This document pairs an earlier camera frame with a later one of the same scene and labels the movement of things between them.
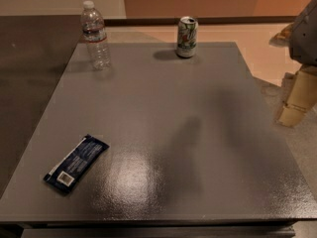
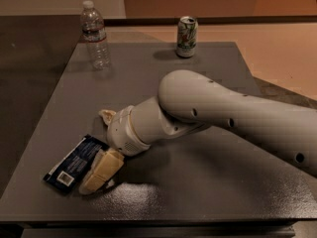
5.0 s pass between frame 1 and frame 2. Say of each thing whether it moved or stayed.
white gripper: moved
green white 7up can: stayed
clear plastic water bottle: stayed
